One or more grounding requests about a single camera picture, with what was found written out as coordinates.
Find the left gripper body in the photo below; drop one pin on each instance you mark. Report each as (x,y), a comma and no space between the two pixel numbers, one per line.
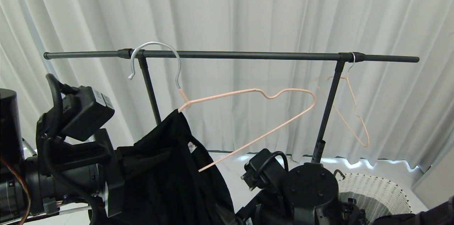
(78,179)

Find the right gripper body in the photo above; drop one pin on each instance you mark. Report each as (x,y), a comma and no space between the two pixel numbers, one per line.
(266,214)

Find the black T-shirt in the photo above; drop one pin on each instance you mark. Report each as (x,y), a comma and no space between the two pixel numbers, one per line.
(166,182)

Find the pink clothes hanger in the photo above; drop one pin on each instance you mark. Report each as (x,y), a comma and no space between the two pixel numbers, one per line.
(353,57)
(154,43)

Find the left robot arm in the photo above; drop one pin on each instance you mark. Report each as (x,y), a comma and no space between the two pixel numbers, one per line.
(9,129)

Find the white laundry basket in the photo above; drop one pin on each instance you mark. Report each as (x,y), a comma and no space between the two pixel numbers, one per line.
(376,193)

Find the black clothes rack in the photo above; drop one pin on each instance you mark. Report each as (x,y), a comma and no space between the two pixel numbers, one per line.
(248,55)

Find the pale grey cabinet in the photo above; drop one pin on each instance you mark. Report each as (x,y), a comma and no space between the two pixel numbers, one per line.
(436,179)

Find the white curtain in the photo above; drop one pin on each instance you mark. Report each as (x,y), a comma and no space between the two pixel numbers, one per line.
(230,5)

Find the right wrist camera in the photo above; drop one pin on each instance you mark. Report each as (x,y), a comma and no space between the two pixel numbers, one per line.
(262,170)

